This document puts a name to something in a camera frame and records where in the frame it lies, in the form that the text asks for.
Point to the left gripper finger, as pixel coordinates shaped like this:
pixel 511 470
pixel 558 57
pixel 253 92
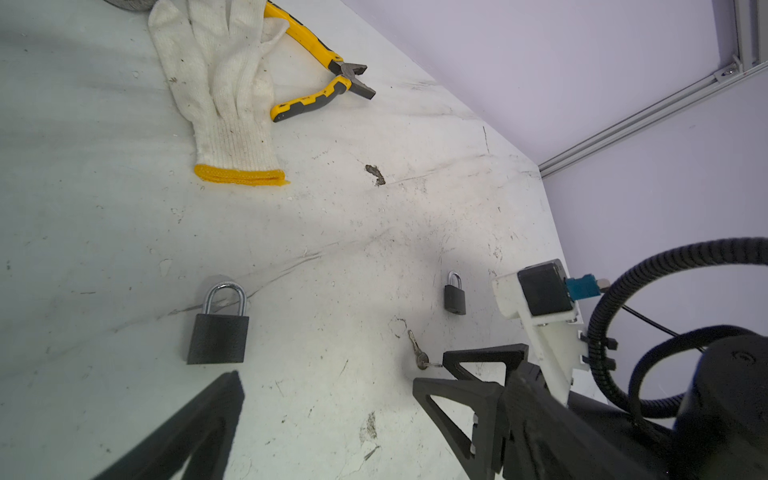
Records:
pixel 196 441

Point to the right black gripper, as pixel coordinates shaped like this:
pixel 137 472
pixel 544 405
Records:
pixel 581 439

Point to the silver key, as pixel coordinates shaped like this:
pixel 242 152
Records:
pixel 421 357

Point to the black padlock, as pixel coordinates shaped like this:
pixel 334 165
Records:
pixel 454 294
pixel 219 338

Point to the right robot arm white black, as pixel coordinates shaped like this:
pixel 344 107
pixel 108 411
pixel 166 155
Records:
pixel 720 429

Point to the white work glove yellow cuff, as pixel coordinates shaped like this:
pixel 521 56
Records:
pixel 213 57

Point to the grey oval sharpening stone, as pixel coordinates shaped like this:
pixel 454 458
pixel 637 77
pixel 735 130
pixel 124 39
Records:
pixel 133 5

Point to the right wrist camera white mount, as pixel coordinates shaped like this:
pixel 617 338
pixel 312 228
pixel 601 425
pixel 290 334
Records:
pixel 538 297

